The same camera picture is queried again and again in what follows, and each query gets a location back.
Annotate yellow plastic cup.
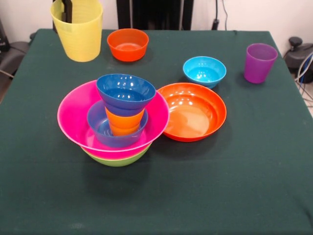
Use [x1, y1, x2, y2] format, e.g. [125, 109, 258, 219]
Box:
[50, 0, 104, 63]

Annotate large pink plastic bowl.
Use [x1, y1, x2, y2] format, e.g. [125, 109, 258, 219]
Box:
[57, 79, 170, 161]

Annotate dark blue ribbed bowl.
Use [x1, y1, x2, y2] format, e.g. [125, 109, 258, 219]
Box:
[95, 73, 157, 111]

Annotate light blue translucent bowl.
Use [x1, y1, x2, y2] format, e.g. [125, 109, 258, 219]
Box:
[87, 100, 149, 148]

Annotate orange plastic cup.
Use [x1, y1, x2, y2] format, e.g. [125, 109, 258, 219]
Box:
[110, 124, 141, 137]
[104, 106, 146, 130]

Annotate dark grey chair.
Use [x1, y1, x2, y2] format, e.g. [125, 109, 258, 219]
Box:
[0, 41, 29, 74]

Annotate orange translucent bowl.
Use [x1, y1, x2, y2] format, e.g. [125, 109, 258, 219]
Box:
[107, 28, 149, 62]

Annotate green plastic bowl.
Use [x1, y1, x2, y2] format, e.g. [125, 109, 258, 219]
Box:
[80, 143, 153, 168]

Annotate cyan ribbed bowl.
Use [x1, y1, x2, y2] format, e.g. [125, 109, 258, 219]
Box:
[182, 56, 227, 89]

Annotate red-orange shallow bowl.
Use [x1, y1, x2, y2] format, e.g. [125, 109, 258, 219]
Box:
[157, 82, 227, 142]

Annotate purple plastic cup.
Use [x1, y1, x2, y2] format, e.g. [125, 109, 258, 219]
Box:
[244, 43, 279, 85]

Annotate dark green table cloth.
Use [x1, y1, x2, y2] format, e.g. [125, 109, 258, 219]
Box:
[0, 28, 313, 235]

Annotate black floor device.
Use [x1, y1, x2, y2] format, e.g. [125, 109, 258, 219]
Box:
[283, 36, 313, 72]

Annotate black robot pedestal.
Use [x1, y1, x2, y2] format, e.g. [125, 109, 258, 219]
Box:
[115, 0, 194, 31]

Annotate black cable with plug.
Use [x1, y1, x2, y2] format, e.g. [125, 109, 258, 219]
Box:
[211, 0, 220, 31]

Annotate bundle of floor cables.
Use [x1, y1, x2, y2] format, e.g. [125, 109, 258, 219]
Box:
[294, 53, 313, 108]

